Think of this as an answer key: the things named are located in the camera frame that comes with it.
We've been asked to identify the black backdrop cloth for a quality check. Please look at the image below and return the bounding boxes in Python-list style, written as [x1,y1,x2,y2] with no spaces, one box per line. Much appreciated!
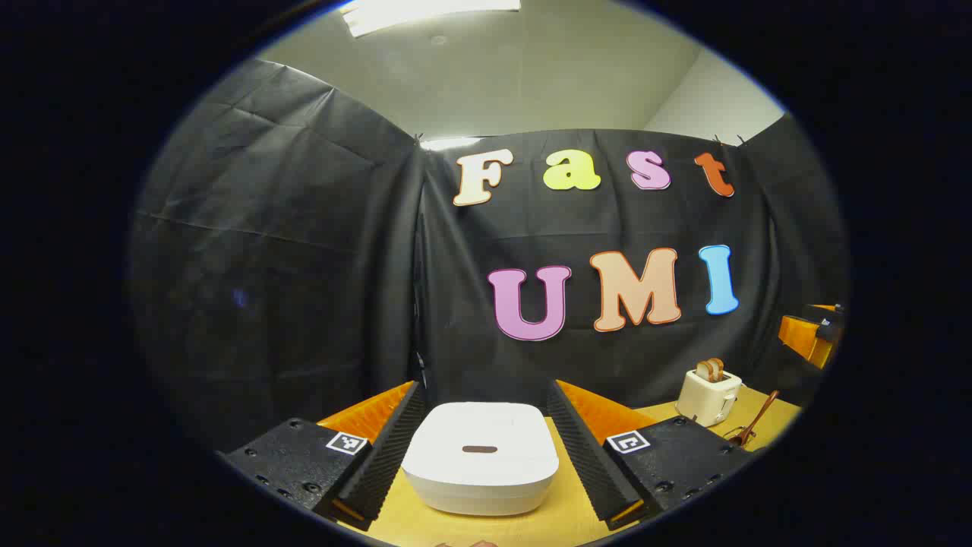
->
[129,59,847,449]

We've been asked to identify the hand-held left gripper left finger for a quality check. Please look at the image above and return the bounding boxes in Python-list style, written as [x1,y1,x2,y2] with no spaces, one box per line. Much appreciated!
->
[216,381,428,533]

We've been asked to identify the white rice cooker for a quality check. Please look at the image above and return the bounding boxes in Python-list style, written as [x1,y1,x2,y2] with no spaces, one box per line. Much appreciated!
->
[401,402,560,517]

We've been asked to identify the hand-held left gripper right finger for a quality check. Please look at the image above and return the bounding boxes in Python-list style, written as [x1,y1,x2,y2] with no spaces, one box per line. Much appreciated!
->
[547,379,760,533]

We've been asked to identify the brown wooden spoon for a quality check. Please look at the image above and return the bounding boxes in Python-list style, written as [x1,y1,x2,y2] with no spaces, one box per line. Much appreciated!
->
[729,390,781,447]

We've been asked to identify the white toaster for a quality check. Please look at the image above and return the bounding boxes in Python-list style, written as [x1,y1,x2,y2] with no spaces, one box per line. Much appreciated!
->
[676,368,743,428]

